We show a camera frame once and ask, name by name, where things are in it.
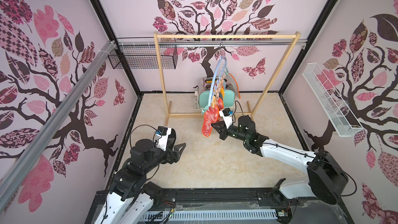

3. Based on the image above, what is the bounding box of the red patterned insole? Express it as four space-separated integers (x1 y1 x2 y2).
202 106 219 137
216 97 224 111

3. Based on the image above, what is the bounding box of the light blue clip hanger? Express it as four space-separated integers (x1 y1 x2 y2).
199 56 229 114

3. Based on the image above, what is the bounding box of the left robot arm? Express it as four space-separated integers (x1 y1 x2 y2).
88 138 187 224

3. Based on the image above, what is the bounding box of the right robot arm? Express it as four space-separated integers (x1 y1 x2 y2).
211 116 358 205

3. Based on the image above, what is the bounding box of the orange edged insole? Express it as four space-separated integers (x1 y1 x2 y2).
228 73 240 99

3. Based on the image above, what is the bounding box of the wooden clothes rack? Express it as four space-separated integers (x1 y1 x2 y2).
153 30 302 127

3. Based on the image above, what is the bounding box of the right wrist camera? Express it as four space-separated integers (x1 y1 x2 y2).
219 108 234 129

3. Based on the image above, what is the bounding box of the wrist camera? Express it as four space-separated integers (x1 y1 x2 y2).
219 108 234 129
154 126 172 151

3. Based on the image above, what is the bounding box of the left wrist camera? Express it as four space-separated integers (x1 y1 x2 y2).
154 126 172 151

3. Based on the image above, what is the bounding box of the white slotted cable duct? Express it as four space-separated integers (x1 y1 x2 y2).
136 209 278 223

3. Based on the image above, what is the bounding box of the black wire basket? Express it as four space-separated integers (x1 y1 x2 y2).
108 44 178 69

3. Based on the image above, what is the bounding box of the white wire shelf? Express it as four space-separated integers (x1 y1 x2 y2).
302 63 364 138

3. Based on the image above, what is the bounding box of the metal wall rod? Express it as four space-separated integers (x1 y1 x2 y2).
116 37 292 47

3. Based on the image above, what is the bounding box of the grey aluminium rail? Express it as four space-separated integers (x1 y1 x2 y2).
1 40 117 213

